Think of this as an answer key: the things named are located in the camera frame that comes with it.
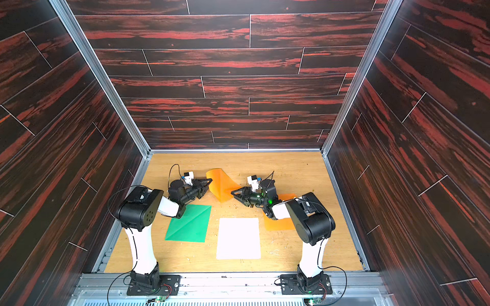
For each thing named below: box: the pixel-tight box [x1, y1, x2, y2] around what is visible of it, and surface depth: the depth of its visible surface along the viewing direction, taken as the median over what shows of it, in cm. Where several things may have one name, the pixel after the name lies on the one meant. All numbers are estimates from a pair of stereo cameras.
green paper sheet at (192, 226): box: [164, 204, 212, 243], surface depth 92 cm
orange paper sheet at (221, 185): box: [205, 168, 241, 203], surface depth 101 cm
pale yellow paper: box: [216, 217, 261, 260], surface depth 88 cm
